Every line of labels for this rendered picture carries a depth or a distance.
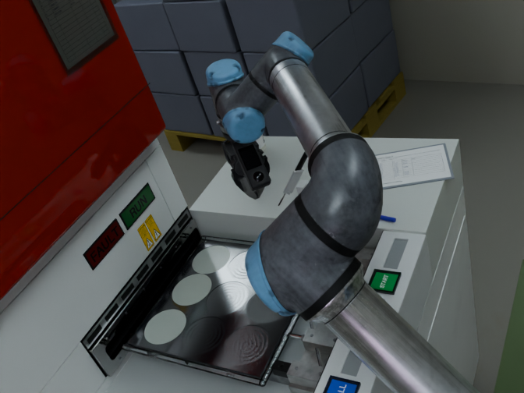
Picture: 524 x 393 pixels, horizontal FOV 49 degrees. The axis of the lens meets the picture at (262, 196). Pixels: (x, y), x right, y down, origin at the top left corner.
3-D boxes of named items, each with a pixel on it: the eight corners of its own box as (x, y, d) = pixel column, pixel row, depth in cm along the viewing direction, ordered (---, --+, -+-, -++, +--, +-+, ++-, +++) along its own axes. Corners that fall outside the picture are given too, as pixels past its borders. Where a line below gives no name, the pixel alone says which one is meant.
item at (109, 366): (105, 376, 131) (86, 349, 126) (200, 243, 160) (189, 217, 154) (111, 377, 130) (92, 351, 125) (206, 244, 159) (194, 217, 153)
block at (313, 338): (305, 349, 117) (301, 340, 116) (311, 336, 120) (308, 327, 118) (341, 357, 113) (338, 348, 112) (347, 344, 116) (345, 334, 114)
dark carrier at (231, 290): (129, 345, 130) (127, 343, 130) (203, 240, 153) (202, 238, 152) (260, 378, 113) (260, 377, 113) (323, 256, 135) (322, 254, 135)
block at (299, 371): (289, 382, 112) (285, 373, 110) (296, 368, 114) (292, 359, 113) (327, 392, 108) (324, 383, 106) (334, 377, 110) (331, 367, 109)
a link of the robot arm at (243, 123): (256, 91, 104) (241, 63, 112) (219, 136, 108) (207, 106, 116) (287, 111, 109) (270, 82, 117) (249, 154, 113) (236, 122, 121)
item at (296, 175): (289, 214, 139) (274, 171, 132) (295, 204, 142) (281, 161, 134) (312, 217, 136) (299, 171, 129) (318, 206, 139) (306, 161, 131)
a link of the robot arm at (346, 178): (377, 171, 70) (272, 15, 106) (316, 231, 73) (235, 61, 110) (432, 207, 76) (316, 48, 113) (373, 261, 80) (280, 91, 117)
